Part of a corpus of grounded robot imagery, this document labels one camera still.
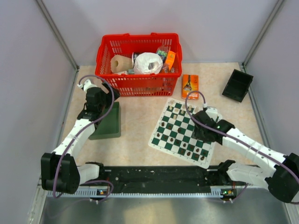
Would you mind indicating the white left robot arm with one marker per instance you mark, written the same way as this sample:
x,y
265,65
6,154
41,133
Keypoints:
x,y
59,171

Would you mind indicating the metal frame rail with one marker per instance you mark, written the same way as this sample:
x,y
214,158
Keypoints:
x,y
57,34

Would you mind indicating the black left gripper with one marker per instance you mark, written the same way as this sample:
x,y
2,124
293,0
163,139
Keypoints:
x,y
109,95

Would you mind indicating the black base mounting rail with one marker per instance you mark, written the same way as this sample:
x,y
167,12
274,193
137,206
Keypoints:
x,y
164,179

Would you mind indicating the red plastic shopping basket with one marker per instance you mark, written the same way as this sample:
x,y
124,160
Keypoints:
x,y
131,84

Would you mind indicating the black plastic bin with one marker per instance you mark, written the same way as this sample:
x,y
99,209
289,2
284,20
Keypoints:
x,y
237,86

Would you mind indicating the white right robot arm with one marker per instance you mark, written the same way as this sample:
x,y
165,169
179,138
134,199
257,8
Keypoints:
x,y
274,171

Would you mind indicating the orange razor box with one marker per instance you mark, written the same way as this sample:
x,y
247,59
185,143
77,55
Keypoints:
x,y
190,83

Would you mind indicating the green plastic tray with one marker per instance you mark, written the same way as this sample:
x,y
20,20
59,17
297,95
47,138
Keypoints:
x,y
110,126

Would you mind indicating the green white chess mat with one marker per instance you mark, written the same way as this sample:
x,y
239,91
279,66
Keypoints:
x,y
173,134

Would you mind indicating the orange small carton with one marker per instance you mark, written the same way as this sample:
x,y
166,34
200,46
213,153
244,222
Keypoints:
x,y
170,59

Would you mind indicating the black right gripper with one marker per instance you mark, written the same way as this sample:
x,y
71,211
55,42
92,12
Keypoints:
x,y
197,135

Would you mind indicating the brown toilet paper roll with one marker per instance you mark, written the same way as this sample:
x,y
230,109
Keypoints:
x,y
120,63

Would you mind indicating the white wrapped paper roll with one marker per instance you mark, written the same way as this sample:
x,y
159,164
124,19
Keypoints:
x,y
148,63

